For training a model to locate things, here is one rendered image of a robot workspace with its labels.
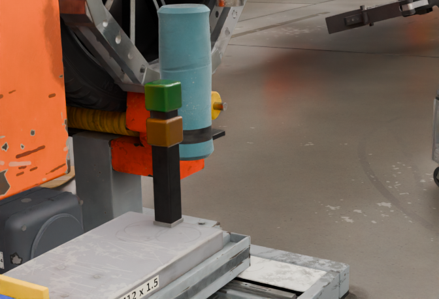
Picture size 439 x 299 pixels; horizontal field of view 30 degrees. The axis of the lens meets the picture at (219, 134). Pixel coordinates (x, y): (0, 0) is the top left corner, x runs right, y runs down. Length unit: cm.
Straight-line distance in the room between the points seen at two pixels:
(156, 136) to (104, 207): 56
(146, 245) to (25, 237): 34
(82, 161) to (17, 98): 59
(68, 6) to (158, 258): 47
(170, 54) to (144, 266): 43
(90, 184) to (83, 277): 67
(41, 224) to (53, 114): 31
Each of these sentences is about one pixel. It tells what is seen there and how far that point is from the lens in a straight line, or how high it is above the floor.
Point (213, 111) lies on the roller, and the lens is 168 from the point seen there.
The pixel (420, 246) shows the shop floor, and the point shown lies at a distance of 234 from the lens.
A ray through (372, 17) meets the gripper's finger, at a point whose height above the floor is 71.
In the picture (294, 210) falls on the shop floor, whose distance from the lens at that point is 257.
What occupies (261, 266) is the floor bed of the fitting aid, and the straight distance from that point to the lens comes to 198.
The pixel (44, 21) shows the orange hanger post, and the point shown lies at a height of 75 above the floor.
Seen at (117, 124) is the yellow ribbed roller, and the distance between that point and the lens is 164.
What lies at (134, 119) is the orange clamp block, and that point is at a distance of 153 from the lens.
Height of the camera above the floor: 87
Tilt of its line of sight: 14 degrees down
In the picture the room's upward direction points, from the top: 1 degrees counter-clockwise
